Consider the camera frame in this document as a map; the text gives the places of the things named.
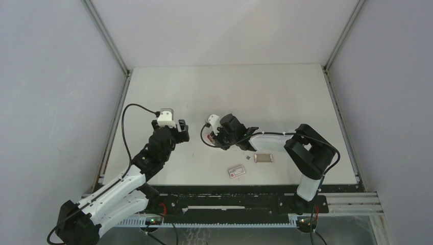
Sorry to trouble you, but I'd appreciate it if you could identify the pink white mini stapler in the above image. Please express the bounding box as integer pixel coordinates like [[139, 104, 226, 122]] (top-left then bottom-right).
[[206, 132, 217, 146]]

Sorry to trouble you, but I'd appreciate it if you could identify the red white staple box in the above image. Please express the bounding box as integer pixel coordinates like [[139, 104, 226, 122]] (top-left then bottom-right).
[[227, 164, 246, 179]]

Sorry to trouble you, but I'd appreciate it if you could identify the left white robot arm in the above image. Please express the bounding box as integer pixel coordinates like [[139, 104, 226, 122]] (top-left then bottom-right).
[[51, 119, 189, 244]]

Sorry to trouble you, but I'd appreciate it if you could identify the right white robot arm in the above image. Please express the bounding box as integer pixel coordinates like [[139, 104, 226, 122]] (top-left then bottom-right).
[[205, 114, 341, 212]]

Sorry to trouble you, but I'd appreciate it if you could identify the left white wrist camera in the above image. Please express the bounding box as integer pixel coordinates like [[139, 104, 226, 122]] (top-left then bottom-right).
[[157, 108, 176, 128]]

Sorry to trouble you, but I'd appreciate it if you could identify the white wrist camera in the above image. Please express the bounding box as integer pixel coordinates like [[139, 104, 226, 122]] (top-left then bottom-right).
[[157, 108, 176, 128], [206, 114, 221, 135]]

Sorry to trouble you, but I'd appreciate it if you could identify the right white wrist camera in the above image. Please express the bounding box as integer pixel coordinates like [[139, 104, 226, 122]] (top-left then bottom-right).
[[206, 114, 221, 135]]

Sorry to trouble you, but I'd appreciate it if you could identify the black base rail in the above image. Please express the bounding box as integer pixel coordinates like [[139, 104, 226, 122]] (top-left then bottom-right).
[[139, 184, 363, 225]]

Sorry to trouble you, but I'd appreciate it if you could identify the left black camera cable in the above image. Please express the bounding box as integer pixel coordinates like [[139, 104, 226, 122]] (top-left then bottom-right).
[[46, 103, 161, 245]]

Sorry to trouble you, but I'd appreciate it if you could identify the black camera cable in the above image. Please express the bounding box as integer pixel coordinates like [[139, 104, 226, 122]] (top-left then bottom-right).
[[46, 103, 161, 245], [200, 123, 341, 177]]

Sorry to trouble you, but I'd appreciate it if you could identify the left aluminium frame rail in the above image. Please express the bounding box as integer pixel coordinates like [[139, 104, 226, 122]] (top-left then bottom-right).
[[81, 0, 130, 184]]

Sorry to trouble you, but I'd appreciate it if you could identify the aluminium frame rail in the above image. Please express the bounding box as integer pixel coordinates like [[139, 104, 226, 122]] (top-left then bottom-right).
[[81, 0, 130, 184], [322, 0, 368, 186]]

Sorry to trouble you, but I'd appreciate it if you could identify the white slotted cable duct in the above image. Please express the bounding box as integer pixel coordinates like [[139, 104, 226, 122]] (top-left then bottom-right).
[[114, 216, 297, 228]]

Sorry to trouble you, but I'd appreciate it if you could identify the right black camera cable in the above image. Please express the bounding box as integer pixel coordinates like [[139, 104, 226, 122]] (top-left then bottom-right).
[[200, 123, 341, 177]]

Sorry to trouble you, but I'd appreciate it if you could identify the right aluminium frame rail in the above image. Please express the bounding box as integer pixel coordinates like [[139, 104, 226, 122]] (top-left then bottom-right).
[[322, 0, 368, 186]]

